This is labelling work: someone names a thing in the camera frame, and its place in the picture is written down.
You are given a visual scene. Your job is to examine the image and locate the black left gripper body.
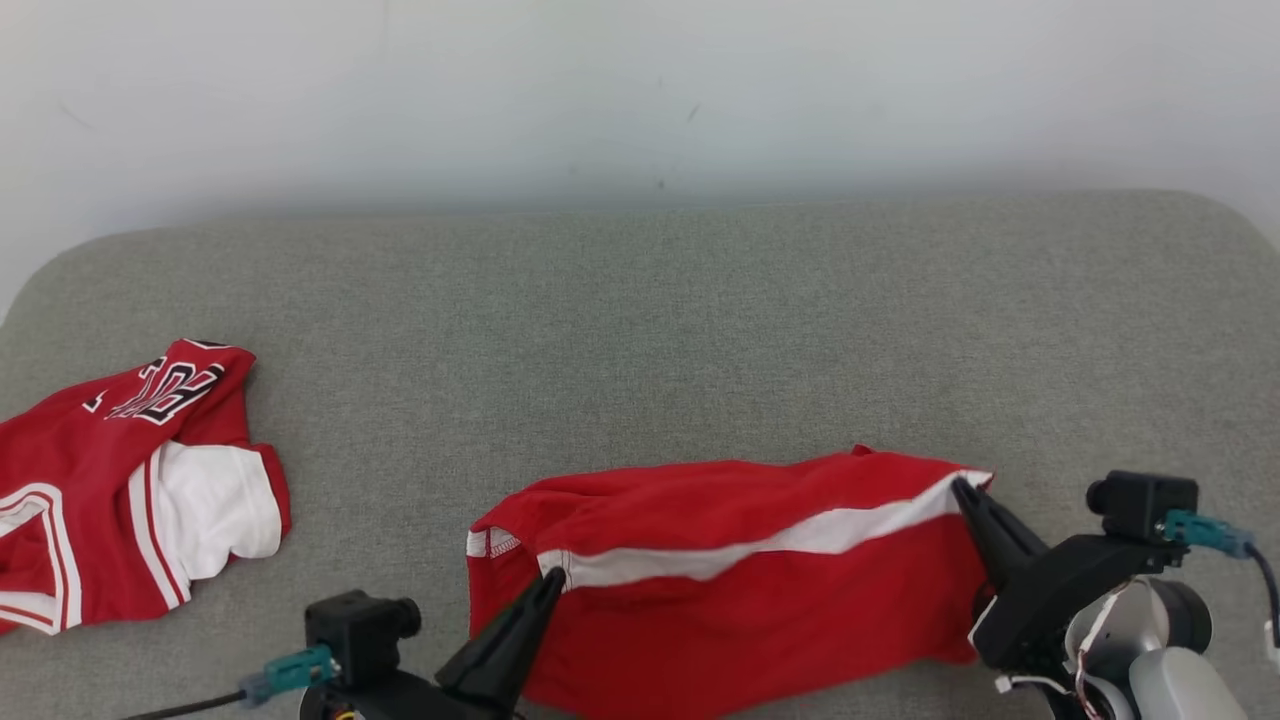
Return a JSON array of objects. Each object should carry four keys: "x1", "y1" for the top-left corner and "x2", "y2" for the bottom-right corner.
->
[{"x1": 300, "y1": 670, "x2": 521, "y2": 720}]

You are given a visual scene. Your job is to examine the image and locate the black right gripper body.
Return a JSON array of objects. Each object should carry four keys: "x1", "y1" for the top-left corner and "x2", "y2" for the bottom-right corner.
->
[{"x1": 968, "y1": 535, "x2": 1186, "y2": 671}]

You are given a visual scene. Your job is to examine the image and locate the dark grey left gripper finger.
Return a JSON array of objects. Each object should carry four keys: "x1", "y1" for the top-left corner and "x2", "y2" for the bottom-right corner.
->
[{"x1": 435, "y1": 567, "x2": 568, "y2": 716}]

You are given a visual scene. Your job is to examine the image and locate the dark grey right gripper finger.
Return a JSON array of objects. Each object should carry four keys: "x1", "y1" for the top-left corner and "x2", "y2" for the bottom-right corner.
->
[{"x1": 950, "y1": 476, "x2": 1048, "y2": 591}]

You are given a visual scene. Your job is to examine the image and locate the red shorts with white stripe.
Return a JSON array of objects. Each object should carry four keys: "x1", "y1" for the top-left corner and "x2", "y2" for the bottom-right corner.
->
[{"x1": 466, "y1": 446, "x2": 996, "y2": 720}]

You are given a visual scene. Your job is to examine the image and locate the red basketball jersey number 23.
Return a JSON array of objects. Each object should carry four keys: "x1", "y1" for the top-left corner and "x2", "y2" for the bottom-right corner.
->
[{"x1": 0, "y1": 339, "x2": 292, "y2": 637}]

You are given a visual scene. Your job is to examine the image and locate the teal left camera cable plug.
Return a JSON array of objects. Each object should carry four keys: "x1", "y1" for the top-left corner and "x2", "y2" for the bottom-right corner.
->
[{"x1": 239, "y1": 645, "x2": 337, "y2": 707}]

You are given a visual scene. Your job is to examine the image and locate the teal camera cable plug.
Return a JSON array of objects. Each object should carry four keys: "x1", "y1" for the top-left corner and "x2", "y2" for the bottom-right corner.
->
[
  {"x1": 1160, "y1": 510, "x2": 1256, "y2": 560},
  {"x1": 239, "y1": 645, "x2": 337, "y2": 707}
]

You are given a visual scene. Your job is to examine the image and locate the teal right camera cable plug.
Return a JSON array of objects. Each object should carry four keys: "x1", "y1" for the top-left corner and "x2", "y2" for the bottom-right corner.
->
[{"x1": 1160, "y1": 510, "x2": 1256, "y2": 560}]

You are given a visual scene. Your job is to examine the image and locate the black left camera cable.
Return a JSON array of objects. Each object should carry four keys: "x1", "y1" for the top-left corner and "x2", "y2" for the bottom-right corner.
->
[{"x1": 118, "y1": 690, "x2": 251, "y2": 720}]

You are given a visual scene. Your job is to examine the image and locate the black camera cable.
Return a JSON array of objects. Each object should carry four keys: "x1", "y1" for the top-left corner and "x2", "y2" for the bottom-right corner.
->
[
  {"x1": 118, "y1": 690, "x2": 251, "y2": 720},
  {"x1": 1245, "y1": 545, "x2": 1280, "y2": 646}
]

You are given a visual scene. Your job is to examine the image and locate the black right camera cable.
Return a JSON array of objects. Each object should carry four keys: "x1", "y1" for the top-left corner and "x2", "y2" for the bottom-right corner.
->
[{"x1": 1245, "y1": 545, "x2": 1280, "y2": 646}]

